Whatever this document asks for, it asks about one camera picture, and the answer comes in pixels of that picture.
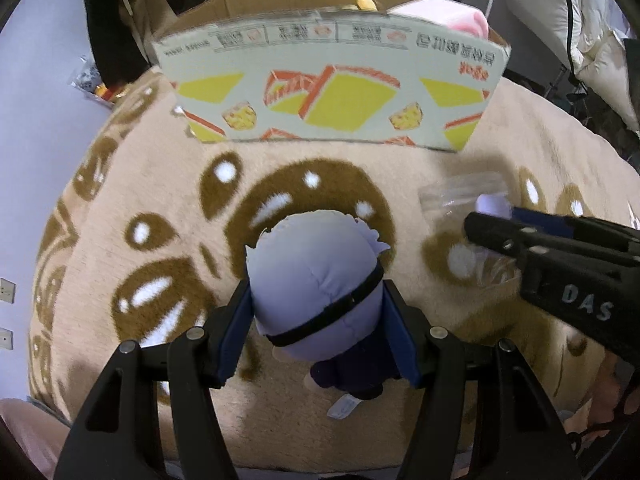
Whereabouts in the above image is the clear bag with purple item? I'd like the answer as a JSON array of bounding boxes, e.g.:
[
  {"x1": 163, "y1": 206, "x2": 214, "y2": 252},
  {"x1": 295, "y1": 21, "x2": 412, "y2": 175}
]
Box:
[{"x1": 418, "y1": 171, "x2": 518, "y2": 288}]

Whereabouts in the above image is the purple haired doll plush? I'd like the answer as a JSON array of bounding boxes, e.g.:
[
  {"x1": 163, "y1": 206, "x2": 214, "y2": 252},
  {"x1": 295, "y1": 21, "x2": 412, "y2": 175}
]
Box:
[{"x1": 245, "y1": 210, "x2": 400, "y2": 420}]

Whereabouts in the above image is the pink white roll cushion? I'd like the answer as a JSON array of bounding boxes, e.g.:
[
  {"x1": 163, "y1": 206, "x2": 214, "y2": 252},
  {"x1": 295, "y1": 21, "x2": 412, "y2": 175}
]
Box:
[{"x1": 387, "y1": 0, "x2": 489, "y2": 39}]

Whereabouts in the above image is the right hand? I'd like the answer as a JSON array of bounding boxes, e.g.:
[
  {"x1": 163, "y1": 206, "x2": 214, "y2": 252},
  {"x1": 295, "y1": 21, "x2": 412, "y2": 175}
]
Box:
[{"x1": 588, "y1": 351, "x2": 634, "y2": 426}]

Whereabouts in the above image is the beige patterned plush rug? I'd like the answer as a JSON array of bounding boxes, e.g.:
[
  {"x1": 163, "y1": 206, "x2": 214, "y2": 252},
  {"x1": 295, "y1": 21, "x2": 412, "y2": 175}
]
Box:
[{"x1": 27, "y1": 66, "x2": 640, "y2": 476}]

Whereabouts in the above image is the printed cardboard box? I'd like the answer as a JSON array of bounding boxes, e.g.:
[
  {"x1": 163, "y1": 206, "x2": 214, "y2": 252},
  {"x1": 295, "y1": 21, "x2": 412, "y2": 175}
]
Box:
[{"x1": 153, "y1": 0, "x2": 511, "y2": 152}]

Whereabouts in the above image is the beige hanging coat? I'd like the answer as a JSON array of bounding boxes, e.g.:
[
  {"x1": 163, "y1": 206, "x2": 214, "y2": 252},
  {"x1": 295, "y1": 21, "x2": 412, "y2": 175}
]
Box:
[{"x1": 120, "y1": 0, "x2": 177, "y2": 66}]

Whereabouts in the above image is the wall power socket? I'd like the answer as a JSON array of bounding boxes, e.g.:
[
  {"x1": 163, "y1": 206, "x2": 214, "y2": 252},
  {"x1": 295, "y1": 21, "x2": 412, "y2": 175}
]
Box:
[{"x1": 0, "y1": 278, "x2": 16, "y2": 304}]

